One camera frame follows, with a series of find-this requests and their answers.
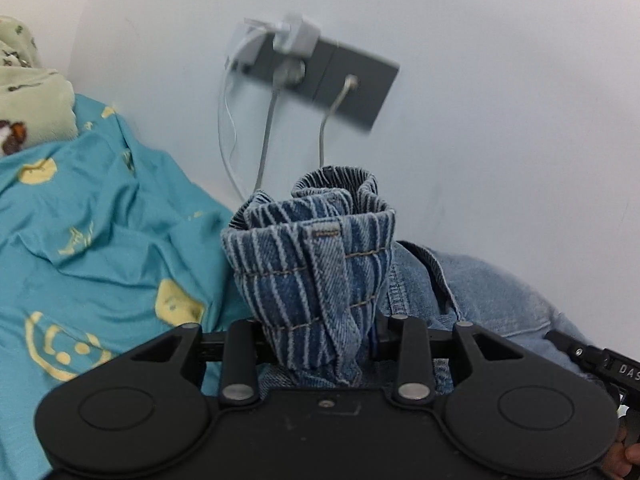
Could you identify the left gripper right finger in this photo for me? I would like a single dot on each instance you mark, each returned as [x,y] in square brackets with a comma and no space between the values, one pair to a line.
[412,346]

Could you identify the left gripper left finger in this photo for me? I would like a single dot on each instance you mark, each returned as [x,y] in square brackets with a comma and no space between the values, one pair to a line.
[239,350]

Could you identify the light blue denim jeans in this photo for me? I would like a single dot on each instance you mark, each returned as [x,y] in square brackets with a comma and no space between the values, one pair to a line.
[318,269]

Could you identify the person's right hand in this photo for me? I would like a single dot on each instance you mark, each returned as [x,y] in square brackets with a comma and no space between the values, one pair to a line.
[620,458]

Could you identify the teal smiley bed sheet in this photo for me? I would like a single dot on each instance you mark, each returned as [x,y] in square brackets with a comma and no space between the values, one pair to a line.
[105,245]

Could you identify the white charger left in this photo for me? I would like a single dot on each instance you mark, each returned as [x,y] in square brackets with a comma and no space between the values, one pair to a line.
[246,42]

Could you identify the green dinosaur fleece blanket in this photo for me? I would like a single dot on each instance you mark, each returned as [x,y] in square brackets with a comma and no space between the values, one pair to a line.
[37,103]

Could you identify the grey wall socket panel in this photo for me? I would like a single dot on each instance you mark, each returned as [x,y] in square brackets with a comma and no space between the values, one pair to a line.
[325,74]

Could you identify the white charger with cable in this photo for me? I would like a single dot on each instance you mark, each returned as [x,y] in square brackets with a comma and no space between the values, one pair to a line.
[296,42]

